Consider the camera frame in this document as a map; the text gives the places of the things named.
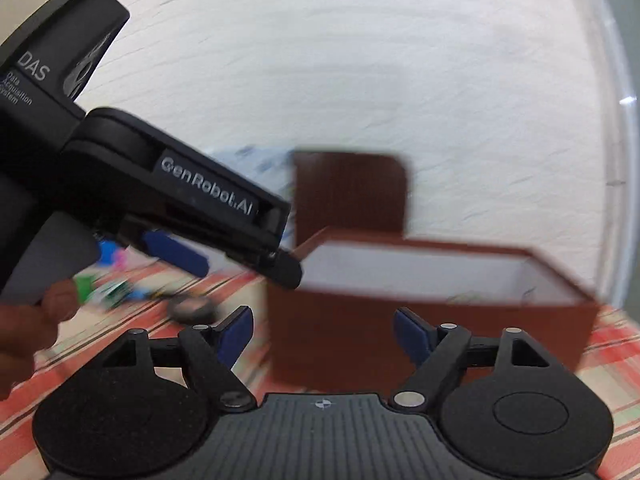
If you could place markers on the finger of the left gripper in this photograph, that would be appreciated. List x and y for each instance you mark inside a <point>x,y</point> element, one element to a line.
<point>159,245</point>
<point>279,267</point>

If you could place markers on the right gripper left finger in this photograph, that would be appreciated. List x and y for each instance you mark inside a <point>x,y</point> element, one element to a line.
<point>143,404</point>

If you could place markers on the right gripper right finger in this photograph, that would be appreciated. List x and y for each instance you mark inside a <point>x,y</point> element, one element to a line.
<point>504,406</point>

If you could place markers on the green white gum pack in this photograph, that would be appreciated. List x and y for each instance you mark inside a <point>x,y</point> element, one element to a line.
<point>111,294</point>

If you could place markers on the green small box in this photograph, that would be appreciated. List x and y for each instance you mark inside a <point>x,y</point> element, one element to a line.
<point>85,286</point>

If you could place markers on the person's left hand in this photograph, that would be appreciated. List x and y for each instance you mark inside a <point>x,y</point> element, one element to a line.
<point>28,329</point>

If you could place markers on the black tape roll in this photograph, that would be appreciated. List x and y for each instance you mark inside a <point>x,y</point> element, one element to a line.
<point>192,310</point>

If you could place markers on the dark brown wooden headboard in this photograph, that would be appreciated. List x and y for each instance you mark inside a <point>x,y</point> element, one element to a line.
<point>349,191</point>

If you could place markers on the floral plastic pillow bag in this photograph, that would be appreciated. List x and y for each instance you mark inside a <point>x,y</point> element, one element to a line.
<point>270,168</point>

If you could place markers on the plaid red green bedsheet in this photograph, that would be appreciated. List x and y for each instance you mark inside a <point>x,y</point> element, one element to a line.
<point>610,364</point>

